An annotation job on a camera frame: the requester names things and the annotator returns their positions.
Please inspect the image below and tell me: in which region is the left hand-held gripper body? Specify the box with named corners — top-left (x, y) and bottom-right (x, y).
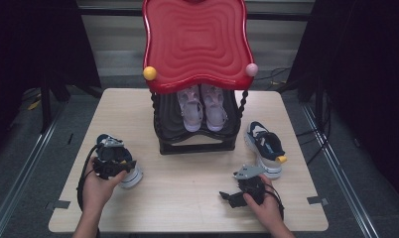
top-left (93, 137), bottom-right (131, 181)

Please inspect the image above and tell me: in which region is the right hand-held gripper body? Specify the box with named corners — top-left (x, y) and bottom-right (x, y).
top-left (233, 164), bottom-right (266, 206)

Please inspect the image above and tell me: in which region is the navy and white sneaker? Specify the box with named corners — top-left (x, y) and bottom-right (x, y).
top-left (96, 133), bottom-right (144, 190)
top-left (243, 121), bottom-right (288, 180)

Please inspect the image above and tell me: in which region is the purple sandal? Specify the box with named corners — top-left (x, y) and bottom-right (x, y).
top-left (200, 83), bottom-right (229, 133)
top-left (176, 84), bottom-right (204, 133)

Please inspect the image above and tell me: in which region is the red and black shoe rack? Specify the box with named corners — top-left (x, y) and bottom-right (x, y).
top-left (141, 0), bottom-right (259, 156)

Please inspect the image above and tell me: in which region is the person's right hand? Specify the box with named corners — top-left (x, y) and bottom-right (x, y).
top-left (242, 175), bottom-right (284, 229)

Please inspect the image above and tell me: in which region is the person's left hand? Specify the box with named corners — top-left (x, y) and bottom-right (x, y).
top-left (82, 158), bottom-right (127, 214)

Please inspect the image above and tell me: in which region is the grey tape piece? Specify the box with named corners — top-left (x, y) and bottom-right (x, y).
top-left (45, 199), bottom-right (71, 211)
top-left (307, 196), bottom-right (330, 206)

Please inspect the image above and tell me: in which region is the dark metal stand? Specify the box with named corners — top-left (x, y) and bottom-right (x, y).
top-left (40, 75), bottom-right (53, 135)

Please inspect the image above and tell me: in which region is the yellow strip on floor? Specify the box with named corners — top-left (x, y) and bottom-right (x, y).
top-left (27, 98), bottom-right (43, 112)

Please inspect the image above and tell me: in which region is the black curtain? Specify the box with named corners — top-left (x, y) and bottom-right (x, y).
top-left (0, 0), bottom-right (102, 157)
top-left (286, 0), bottom-right (399, 206)

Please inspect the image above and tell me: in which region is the right hand-held gripper cable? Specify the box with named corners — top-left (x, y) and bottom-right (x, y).
top-left (263, 182), bottom-right (285, 221)

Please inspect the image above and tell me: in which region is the hand-held gripper cable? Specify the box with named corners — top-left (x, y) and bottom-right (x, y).
top-left (76, 145), bottom-right (99, 212)
top-left (263, 182), bottom-right (285, 221)

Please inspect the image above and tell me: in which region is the left hand-held gripper cable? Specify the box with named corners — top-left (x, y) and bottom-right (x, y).
top-left (76, 145), bottom-right (99, 212)

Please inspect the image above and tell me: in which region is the black floor cable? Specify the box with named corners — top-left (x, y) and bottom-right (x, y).
top-left (255, 66), bottom-right (291, 82)
top-left (295, 92), bottom-right (333, 167)

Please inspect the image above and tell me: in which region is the metal floor rail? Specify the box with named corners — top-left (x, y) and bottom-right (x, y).
top-left (0, 108), bottom-right (65, 238)
top-left (301, 105), bottom-right (380, 238)

